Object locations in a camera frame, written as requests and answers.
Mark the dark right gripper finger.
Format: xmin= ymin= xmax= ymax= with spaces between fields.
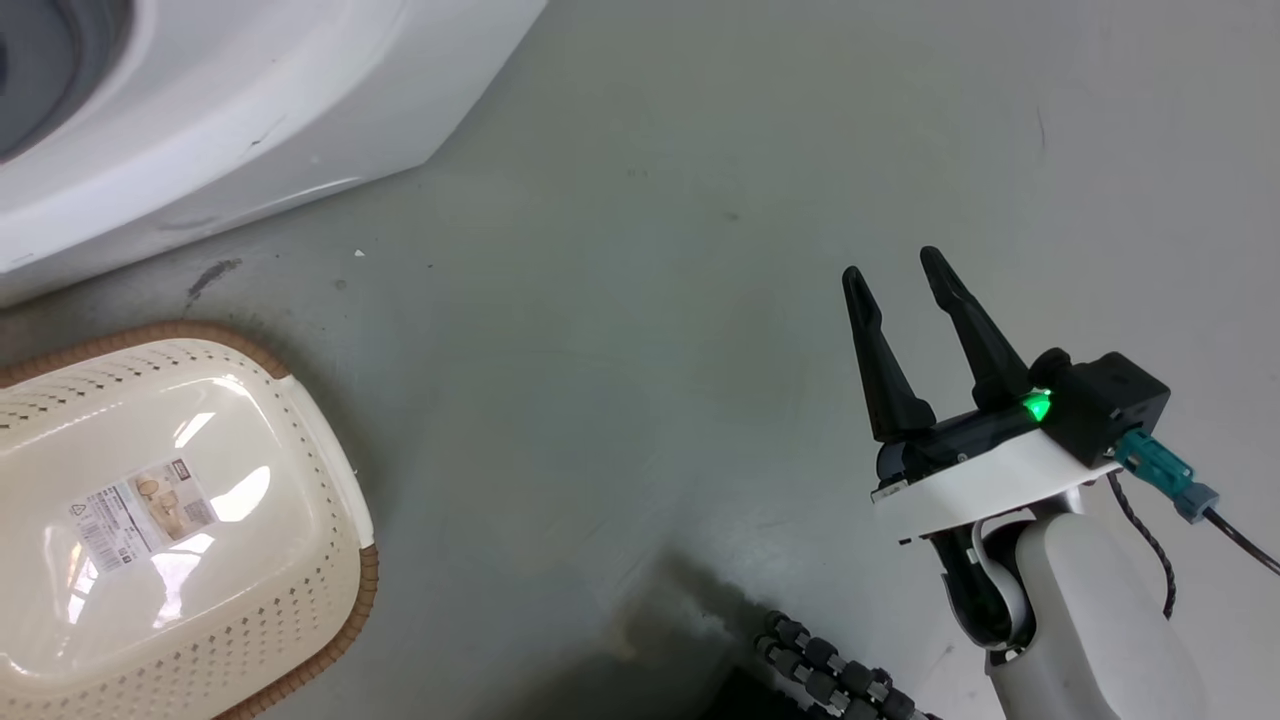
xmin=919 ymin=245 xmax=1034 ymax=412
xmin=842 ymin=265 xmax=938 ymax=445

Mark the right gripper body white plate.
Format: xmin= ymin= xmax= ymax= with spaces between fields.
xmin=870 ymin=388 xmax=1123 ymax=547

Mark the cream plastic laundry basket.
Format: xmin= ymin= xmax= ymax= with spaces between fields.
xmin=0 ymin=320 xmax=380 ymax=720

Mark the white front-load washing machine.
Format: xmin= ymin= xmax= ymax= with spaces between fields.
xmin=0 ymin=0 xmax=550 ymax=304

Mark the paper label in basket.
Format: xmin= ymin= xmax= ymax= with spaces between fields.
xmin=68 ymin=457 xmax=220 ymax=574

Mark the grey rubber door gasket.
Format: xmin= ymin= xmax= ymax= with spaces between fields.
xmin=0 ymin=0 xmax=134 ymax=164

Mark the thin braided black cable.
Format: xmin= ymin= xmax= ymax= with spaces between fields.
xmin=1104 ymin=470 xmax=1178 ymax=621

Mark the teal connector with black cable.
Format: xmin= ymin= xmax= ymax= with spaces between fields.
xmin=1113 ymin=428 xmax=1280 ymax=578

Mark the black corrugated cable conduit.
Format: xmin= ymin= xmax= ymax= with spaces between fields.
xmin=754 ymin=610 xmax=943 ymax=720

